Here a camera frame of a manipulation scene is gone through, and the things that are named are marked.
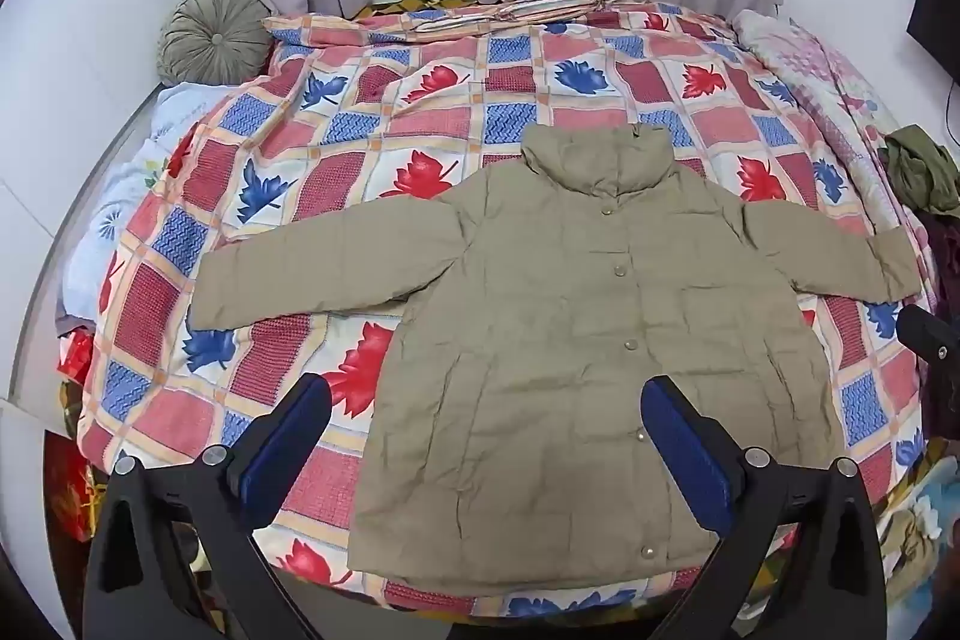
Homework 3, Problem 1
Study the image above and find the red floral cloth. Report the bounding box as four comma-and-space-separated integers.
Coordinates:
45, 437, 106, 543

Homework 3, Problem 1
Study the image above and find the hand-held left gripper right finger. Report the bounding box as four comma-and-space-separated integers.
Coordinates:
640, 374, 890, 640

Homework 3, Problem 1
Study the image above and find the folded striped cloth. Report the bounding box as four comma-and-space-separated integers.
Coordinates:
409, 0, 623, 41

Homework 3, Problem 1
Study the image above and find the leaf-patterned checked quilt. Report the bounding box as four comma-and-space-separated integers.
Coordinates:
75, 0, 938, 618

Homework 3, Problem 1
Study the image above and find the khaki padded jacket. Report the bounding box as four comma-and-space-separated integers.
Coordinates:
187, 122, 925, 592

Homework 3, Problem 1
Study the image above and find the olive green garment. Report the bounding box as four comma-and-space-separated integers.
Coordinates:
881, 122, 960, 214

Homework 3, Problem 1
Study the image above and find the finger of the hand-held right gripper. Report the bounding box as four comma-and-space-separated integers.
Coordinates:
896, 302, 960, 380

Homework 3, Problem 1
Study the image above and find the red bag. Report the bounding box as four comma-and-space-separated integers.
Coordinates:
56, 329, 95, 386

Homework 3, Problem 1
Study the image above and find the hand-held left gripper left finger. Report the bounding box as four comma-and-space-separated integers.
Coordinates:
81, 372, 335, 640

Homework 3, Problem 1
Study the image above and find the round pleated grey-green cushion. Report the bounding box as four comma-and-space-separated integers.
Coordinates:
156, 0, 271, 86

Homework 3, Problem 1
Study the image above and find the pink floral quilt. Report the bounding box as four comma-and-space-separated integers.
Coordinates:
731, 8, 938, 236

